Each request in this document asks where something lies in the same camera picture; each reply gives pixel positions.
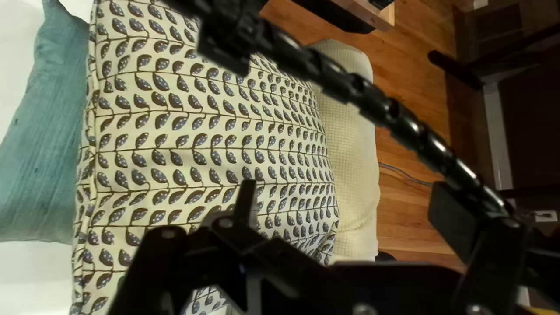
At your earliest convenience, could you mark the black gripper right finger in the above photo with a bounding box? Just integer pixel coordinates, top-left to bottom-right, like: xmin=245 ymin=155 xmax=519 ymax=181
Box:
xmin=428 ymin=183 xmax=493 ymax=265

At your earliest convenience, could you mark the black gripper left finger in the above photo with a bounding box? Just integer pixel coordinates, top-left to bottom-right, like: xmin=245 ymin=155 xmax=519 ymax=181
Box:
xmin=232 ymin=181 xmax=257 ymax=226

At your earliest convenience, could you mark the brown leaf pattern pillow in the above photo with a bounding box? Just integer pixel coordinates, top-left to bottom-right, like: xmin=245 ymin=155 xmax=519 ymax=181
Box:
xmin=70 ymin=0 xmax=337 ymax=315

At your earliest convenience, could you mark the blue pillow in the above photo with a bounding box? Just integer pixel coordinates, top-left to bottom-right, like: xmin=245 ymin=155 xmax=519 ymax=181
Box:
xmin=0 ymin=0 xmax=87 ymax=244

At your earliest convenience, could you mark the dark side table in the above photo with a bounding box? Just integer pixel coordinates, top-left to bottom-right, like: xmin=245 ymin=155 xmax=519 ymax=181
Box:
xmin=428 ymin=0 xmax=560 ymax=211

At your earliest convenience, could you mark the cream fabric sofa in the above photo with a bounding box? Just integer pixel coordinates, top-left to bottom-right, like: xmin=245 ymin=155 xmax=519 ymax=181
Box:
xmin=1 ymin=0 xmax=379 ymax=315

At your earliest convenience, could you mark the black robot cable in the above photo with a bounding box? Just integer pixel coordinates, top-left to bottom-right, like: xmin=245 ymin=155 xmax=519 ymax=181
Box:
xmin=162 ymin=0 xmax=509 ymax=216

